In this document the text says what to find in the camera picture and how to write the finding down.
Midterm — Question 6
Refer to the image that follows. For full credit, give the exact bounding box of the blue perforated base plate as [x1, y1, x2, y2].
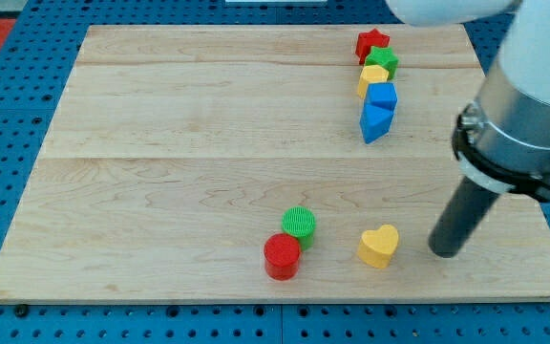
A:
[0, 0, 550, 343]

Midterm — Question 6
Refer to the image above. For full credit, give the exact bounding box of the blue cube block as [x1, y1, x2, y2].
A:
[364, 82, 398, 111]

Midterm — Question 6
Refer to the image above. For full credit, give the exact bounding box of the red star block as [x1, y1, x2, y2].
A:
[355, 28, 391, 64]

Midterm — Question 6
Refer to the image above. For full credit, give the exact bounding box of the light wooden board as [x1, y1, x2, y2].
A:
[0, 25, 550, 305]

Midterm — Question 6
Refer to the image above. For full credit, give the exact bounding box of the red cylinder block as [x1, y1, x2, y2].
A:
[264, 233, 302, 281]

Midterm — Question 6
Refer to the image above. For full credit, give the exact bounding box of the green cylinder block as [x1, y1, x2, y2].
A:
[282, 206, 316, 251]

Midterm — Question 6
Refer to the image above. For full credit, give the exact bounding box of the yellow heart block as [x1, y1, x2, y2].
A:
[356, 225, 399, 269]

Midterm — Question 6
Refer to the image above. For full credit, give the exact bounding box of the green star block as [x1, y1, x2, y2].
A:
[364, 46, 399, 80]

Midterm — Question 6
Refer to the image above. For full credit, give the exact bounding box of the blue triangle block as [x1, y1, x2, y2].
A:
[359, 104, 394, 144]

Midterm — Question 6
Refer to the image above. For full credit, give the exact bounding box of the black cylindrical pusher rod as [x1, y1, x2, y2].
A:
[428, 177, 499, 258]

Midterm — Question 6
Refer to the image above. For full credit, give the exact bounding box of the yellow rounded block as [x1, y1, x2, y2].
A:
[357, 65, 390, 99]

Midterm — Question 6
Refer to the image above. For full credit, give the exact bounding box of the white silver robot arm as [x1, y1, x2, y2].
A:
[387, 0, 550, 202]

